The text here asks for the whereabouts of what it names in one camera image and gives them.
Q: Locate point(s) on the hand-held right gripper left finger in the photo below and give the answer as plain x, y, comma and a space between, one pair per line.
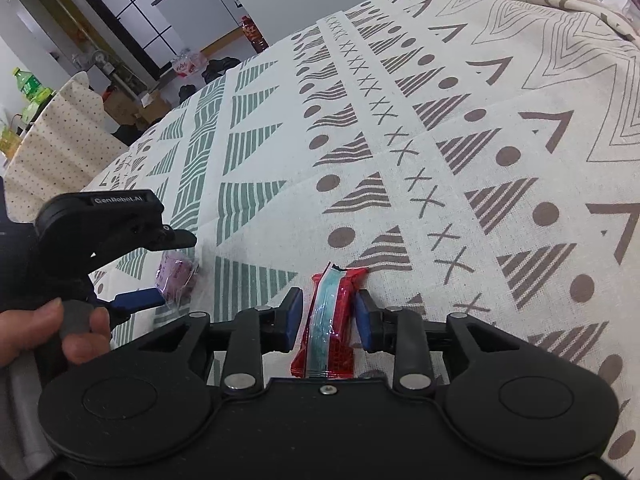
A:
292, 320

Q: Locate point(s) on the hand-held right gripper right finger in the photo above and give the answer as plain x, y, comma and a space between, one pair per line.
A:
365, 322

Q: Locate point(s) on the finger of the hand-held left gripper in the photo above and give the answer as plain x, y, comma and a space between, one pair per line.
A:
140, 300
175, 238

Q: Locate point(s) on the purple snack packet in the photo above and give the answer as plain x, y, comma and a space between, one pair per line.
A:
175, 270

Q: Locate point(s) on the red snack packet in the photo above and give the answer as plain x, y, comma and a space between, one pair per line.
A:
327, 320

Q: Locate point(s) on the person's left hand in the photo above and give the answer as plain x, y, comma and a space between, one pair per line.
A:
30, 330

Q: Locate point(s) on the table with dotted tablecloth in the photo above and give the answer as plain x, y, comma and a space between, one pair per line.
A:
60, 140

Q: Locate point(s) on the yellow bottle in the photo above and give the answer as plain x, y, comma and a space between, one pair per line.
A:
10, 141

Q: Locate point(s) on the stacked cardboard boxes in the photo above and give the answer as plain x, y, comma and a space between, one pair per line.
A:
135, 107

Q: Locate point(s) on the black shoe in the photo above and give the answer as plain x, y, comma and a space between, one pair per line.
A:
188, 92

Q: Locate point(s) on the green plastic bottle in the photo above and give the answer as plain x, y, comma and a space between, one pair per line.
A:
32, 87

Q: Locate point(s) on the grey floor fan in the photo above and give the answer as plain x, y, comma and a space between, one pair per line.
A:
95, 62

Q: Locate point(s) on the black shoes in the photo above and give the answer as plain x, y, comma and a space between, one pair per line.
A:
221, 70

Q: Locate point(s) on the pink plastic bag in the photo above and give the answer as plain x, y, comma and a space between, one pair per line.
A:
186, 62

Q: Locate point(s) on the printed blanket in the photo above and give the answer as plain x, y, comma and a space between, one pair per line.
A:
450, 160

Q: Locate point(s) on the black framed glass door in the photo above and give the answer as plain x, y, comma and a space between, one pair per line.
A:
125, 10

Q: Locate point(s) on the red bottle pack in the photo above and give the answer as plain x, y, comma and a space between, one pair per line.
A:
255, 34

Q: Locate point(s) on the white cabinet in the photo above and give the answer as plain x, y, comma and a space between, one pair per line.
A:
200, 10

